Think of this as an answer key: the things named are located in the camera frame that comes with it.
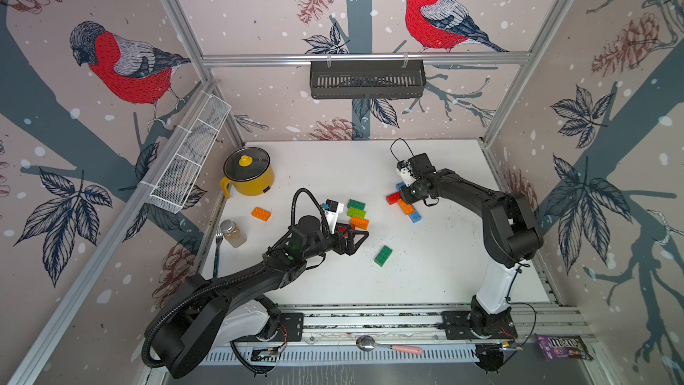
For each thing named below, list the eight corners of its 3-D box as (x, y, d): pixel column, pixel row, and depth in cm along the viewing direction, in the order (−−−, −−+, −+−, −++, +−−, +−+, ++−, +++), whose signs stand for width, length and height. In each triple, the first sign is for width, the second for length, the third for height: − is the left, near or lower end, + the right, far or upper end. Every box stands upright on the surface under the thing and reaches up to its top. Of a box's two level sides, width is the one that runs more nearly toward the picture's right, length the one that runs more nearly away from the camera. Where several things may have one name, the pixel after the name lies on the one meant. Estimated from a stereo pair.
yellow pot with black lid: (228, 197, 103) (216, 179, 94) (239, 166, 114) (229, 147, 104) (271, 197, 103) (263, 179, 94) (278, 166, 114) (271, 147, 104)
